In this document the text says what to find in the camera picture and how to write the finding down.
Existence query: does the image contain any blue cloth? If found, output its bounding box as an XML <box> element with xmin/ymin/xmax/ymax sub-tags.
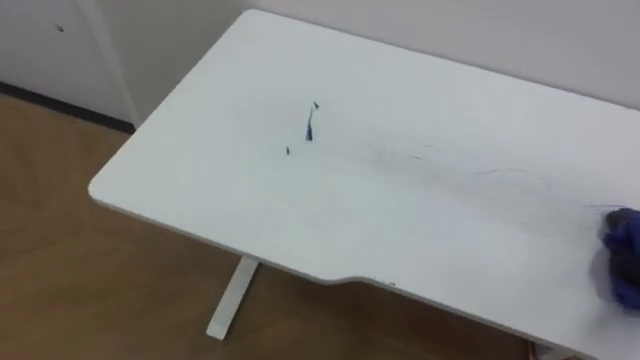
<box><xmin>599</xmin><ymin>207</ymin><xmax>640</xmax><ymax>312</ymax></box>

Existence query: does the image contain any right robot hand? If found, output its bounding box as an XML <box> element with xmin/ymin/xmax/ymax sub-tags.
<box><xmin>603</xmin><ymin>207</ymin><xmax>640</xmax><ymax>289</ymax></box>

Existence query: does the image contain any white door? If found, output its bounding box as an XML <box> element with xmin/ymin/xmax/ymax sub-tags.
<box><xmin>0</xmin><ymin>0</ymin><xmax>141</xmax><ymax>135</ymax></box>

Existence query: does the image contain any white desk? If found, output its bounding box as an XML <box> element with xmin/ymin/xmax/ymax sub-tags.
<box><xmin>87</xmin><ymin>8</ymin><xmax>640</xmax><ymax>360</ymax></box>

